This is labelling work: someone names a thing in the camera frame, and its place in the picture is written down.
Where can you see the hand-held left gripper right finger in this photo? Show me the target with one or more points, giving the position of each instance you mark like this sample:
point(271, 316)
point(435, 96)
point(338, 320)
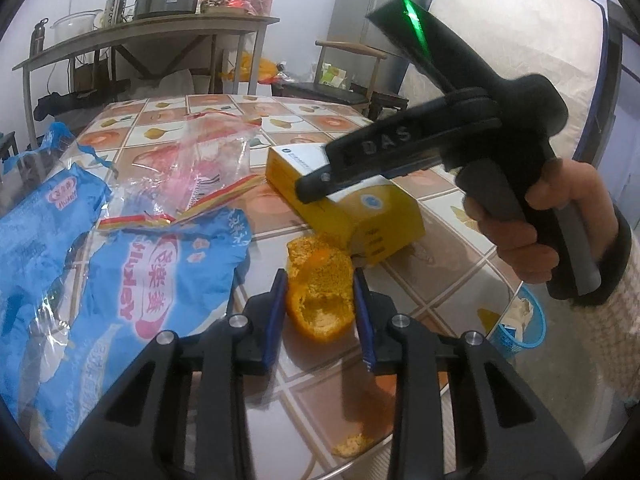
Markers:
point(362, 320)

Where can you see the white plastic bag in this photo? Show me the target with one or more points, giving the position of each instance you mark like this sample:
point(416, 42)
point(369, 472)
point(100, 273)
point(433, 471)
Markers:
point(177, 82)

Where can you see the person's right hand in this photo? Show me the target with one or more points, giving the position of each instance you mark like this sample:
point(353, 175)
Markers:
point(585, 190)

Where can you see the large blue plastic bag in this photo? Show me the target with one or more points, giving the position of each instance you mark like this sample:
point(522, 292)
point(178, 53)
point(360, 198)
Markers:
point(210, 240)

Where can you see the tiled pattern table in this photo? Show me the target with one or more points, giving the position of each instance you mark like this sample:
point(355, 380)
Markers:
point(450, 260)

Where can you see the tan paper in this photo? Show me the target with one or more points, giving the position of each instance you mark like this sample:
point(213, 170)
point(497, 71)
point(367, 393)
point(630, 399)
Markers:
point(520, 310)

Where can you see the green white carton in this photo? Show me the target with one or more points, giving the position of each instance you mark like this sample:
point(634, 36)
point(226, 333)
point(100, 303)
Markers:
point(330, 76)

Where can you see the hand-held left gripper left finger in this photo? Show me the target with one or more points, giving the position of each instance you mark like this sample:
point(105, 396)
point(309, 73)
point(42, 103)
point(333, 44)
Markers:
point(276, 320)

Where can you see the dark door frame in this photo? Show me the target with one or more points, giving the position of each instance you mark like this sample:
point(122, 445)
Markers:
point(612, 60)

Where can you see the long grey desk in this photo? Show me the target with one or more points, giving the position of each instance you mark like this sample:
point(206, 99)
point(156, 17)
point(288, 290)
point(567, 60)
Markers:
point(150, 30)

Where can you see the yellow cardboard box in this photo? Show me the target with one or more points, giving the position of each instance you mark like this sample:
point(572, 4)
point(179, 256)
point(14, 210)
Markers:
point(370, 225)

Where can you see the yellow plastic bag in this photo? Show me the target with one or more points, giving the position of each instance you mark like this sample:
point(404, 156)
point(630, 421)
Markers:
point(250, 67)

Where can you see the metal water bottle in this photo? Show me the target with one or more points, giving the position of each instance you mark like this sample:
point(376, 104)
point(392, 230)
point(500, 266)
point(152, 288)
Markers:
point(37, 37)

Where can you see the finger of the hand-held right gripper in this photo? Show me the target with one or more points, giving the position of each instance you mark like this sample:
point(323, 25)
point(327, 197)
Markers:
point(320, 182)

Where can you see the blue plastic mesh basket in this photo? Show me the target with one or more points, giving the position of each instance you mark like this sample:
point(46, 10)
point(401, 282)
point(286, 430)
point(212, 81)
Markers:
point(535, 335)

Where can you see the wooden chair with black seat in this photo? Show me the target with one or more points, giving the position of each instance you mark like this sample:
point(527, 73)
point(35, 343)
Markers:
point(320, 92)

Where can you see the glass jar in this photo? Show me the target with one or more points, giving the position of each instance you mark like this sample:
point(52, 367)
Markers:
point(217, 2)

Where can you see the large orange peel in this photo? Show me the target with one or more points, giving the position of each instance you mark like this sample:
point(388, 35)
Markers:
point(320, 280)

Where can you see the black cloth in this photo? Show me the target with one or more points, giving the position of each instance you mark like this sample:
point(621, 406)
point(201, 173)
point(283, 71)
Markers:
point(60, 102)

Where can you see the long blue white box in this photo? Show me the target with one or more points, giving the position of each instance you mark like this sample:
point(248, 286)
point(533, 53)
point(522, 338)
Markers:
point(507, 337)

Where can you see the small dark side table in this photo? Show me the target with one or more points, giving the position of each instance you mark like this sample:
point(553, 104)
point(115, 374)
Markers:
point(7, 147)

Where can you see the clear plastic bag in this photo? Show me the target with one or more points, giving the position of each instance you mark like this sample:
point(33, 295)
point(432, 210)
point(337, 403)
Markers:
point(200, 160)

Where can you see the metal cups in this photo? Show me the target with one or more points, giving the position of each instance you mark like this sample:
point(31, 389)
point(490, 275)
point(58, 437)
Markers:
point(114, 10)

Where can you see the white mattress with blue edge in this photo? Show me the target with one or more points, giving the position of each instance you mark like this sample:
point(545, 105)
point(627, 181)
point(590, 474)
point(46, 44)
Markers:
point(525, 35)

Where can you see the person's right forearm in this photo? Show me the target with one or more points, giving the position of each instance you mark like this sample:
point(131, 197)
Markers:
point(615, 320)

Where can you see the dark wooden stool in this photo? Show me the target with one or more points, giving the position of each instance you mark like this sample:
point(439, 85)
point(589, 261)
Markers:
point(387, 97)

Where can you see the grey refrigerator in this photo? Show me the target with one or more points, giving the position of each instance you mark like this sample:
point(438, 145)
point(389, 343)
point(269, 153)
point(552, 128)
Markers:
point(360, 10)

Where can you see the brown paper bag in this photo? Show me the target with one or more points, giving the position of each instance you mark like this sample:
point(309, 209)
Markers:
point(92, 77)

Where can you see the clear glass bowl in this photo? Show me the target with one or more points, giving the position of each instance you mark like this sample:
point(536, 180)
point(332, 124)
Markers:
point(75, 22)

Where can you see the orange peel piece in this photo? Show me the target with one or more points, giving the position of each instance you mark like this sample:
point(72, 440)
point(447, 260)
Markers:
point(352, 445)

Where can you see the red yellow striped wrapper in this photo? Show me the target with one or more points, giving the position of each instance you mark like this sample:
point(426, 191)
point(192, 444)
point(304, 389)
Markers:
point(135, 221)

